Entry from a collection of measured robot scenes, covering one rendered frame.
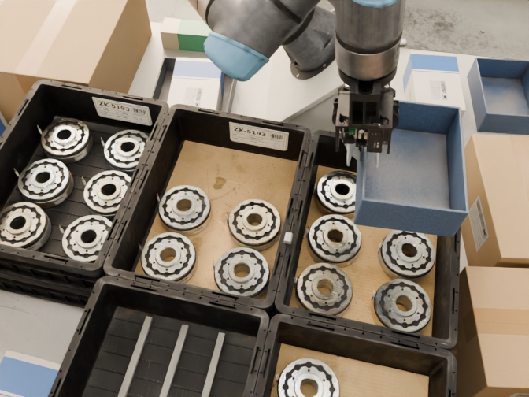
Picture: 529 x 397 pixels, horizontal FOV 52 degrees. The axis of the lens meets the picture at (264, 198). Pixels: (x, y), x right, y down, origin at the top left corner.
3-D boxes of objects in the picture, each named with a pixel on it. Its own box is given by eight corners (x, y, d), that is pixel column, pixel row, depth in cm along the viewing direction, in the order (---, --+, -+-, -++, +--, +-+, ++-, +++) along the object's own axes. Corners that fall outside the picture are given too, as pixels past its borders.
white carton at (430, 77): (402, 75, 151) (410, 50, 144) (445, 78, 151) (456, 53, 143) (407, 131, 140) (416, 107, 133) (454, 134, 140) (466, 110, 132)
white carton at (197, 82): (180, 82, 148) (176, 57, 140) (224, 84, 148) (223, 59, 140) (168, 139, 137) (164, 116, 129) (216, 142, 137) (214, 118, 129)
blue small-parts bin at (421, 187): (359, 124, 93) (366, 95, 87) (447, 135, 93) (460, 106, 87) (353, 224, 83) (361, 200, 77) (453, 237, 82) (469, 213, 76)
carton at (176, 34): (162, 48, 155) (160, 31, 150) (167, 34, 158) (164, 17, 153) (246, 56, 154) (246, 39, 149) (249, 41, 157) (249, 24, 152)
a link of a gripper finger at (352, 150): (338, 183, 82) (339, 144, 75) (341, 152, 85) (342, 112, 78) (359, 184, 82) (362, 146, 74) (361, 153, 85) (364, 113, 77)
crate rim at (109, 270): (172, 109, 116) (172, 102, 114) (312, 135, 113) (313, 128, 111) (102, 279, 95) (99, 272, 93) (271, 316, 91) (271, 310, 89)
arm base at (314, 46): (299, 38, 138) (271, 14, 132) (346, 6, 128) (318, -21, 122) (294, 83, 130) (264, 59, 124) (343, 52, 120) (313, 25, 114)
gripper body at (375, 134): (333, 154, 74) (331, 90, 64) (338, 107, 78) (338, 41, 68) (391, 157, 72) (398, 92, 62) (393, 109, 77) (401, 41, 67)
